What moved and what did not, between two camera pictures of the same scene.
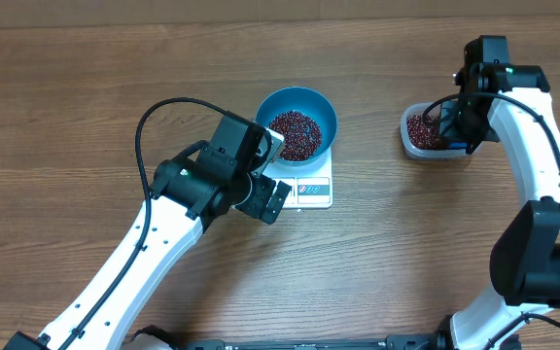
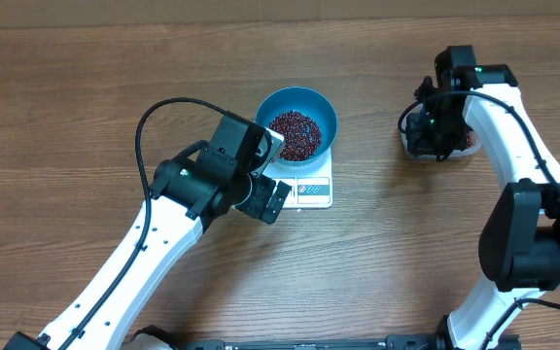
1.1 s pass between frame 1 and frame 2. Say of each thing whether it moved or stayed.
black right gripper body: moved
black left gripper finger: stayed
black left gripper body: stayed
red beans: stayed
